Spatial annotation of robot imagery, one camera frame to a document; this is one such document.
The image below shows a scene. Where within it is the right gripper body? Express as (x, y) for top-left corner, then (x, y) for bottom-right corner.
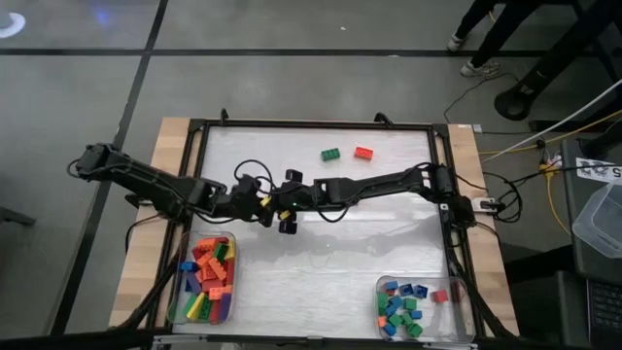
(279, 183), (322, 214)

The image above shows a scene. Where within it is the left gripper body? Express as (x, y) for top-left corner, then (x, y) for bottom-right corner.
(213, 187), (273, 221)

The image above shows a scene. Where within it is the long yellow toy block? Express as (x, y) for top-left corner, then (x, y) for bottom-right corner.
(186, 293), (208, 321)

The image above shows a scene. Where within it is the clear plastic bin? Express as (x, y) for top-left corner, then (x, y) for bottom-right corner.
(373, 274), (476, 344)
(167, 230), (238, 326)

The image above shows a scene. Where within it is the person's shoe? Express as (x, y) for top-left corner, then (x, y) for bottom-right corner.
(459, 60), (502, 79)
(446, 32), (468, 53)

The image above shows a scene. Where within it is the black crossbar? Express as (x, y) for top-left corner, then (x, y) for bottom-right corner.
(0, 328), (164, 350)

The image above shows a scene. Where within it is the black chair base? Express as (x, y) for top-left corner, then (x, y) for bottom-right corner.
(0, 205), (37, 228)

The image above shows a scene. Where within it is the power strip with plugs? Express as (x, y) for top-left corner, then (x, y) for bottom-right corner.
(536, 148), (566, 180)

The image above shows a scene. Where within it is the person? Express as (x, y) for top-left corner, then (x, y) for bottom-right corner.
(454, 0), (545, 69)

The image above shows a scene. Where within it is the dark grey cart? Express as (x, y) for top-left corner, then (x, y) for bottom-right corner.
(560, 138), (622, 350)

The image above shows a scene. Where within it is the white floor disc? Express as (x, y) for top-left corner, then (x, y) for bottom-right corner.
(0, 12), (26, 40)

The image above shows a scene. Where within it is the black floor stand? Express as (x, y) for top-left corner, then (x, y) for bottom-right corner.
(494, 0), (622, 123)

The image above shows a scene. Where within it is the white paper label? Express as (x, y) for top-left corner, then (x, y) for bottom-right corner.
(574, 156), (622, 186)

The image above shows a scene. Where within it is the clear plastic storage tub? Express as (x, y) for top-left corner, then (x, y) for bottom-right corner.
(571, 182), (622, 260)

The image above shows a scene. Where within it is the black stand foot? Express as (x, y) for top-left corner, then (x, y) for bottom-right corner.
(576, 129), (622, 160)

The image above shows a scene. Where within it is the black keyboard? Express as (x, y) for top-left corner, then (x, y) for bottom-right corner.
(585, 277), (622, 350)

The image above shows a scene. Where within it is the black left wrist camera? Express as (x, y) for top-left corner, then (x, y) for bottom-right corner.
(235, 174), (262, 195)

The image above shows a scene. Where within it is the black metal table frame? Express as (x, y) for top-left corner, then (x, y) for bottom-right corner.
(145, 107), (487, 341)

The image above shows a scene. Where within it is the black cable bundle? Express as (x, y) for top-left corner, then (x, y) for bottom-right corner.
(112, 252), (175, 333)
(446, 227), (520, 339)

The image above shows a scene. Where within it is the black floor cable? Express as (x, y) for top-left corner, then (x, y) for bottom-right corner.
(442, 72), (517, 125)

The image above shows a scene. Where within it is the white floor cable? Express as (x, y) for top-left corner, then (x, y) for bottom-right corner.
(480, 80), (622, 163)

